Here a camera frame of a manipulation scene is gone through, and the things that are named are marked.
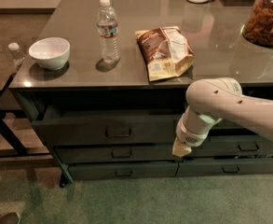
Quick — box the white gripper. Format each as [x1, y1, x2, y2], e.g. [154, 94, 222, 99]
[172, 118, 209, 158]

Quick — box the grey drawer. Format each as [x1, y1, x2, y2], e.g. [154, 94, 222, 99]
[193, 135, 273, 157]
[32, 105, 180, 146]
[68, 161, 178, 180]
[176, 158, 273, 176]
[54, 143, 177, 164]

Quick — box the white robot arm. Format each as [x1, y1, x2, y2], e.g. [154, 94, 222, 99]
[172, 77, 273, 157]

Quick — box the grey drawer cabinet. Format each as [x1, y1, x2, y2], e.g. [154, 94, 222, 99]
[11, 0, 273, 184]

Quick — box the brown yellow snack bag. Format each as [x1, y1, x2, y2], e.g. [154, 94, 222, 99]
[135, 26, 195, 81]

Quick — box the clear plastic water bottle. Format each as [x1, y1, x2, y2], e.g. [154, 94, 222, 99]
[97, 0, 120, 63]

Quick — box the snack jar with black lid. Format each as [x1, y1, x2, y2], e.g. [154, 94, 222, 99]
[242, 0, 273, 47]

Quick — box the white ceramic bowl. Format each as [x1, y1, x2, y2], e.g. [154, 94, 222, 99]
[29, 37, 70, 70]

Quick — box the brown shoe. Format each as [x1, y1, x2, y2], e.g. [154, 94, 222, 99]
[0, 212, 20, 224]

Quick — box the small bottle white cap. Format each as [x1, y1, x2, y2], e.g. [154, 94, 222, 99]
[8, 43, 25, 67]

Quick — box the black folding side table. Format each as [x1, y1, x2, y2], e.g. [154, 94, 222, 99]
[0, 73, 27, 156]

